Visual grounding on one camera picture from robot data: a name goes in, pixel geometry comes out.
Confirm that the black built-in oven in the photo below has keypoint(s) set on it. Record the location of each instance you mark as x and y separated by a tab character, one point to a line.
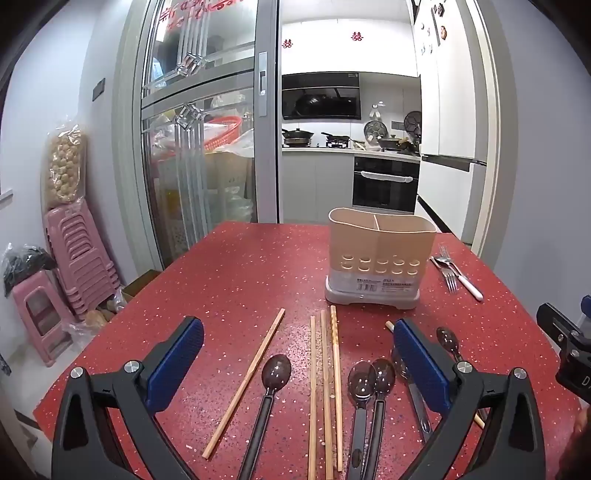
383	189

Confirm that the black plastic bag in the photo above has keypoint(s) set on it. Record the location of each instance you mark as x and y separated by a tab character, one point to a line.
25	263

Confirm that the dark translucent plastic spoon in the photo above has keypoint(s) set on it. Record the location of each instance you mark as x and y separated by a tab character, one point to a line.
384	376
276	369
361	381
447	339
418	410

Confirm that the single pink plastic stool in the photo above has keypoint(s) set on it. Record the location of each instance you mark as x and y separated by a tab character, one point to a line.
34	295

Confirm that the grey sliding glass door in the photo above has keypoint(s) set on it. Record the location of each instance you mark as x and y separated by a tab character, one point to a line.
268	138

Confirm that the spotted wooden chopstick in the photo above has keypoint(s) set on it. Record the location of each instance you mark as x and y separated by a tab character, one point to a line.
337	392

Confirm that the plain wooden chopstick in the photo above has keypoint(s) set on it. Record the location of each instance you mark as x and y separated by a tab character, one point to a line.
249	376
326	392
313	392

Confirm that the clear bag of nuts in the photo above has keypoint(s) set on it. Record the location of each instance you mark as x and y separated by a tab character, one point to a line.
64	166

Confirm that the grey kitchen base cabinets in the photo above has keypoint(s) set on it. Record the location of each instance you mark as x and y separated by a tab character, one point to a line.
314	184

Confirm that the orange plastic basket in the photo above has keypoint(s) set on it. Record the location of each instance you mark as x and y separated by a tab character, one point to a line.
224	134

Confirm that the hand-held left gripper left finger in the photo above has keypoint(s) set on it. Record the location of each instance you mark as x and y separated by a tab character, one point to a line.
178	364

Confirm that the dark cooking pot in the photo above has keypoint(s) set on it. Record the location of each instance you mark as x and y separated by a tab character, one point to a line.
392	142

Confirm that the blue patterned chopstick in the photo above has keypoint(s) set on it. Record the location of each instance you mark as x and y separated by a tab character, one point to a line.
390	326

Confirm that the black frying pan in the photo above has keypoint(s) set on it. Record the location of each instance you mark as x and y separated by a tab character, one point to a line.
337	137

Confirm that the black range hood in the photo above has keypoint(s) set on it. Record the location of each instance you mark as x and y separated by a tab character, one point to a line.
318	99

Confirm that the black wall switch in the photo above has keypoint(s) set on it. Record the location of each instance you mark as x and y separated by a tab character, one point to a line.
98	89

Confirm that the gas stove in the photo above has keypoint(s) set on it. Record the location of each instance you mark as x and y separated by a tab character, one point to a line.
339	145

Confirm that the red door decal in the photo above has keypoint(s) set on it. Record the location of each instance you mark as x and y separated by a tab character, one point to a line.
184	11

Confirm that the round metal steamer rack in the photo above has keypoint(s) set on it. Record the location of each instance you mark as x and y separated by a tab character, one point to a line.
373	129
412	122

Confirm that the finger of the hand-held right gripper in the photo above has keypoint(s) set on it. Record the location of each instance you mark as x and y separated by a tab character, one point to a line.
556	323
587	309

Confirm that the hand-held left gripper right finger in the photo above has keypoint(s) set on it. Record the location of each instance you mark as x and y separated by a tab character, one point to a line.
422	369

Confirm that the stack of pink stools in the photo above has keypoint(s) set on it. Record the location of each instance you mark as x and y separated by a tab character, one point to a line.
78	258

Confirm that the white fridge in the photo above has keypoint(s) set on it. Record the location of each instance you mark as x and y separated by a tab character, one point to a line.
443	115

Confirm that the beige plastic cutlery holder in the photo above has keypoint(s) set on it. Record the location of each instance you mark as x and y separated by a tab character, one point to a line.
378	249

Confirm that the black wok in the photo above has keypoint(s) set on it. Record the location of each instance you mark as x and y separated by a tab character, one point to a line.
298	136

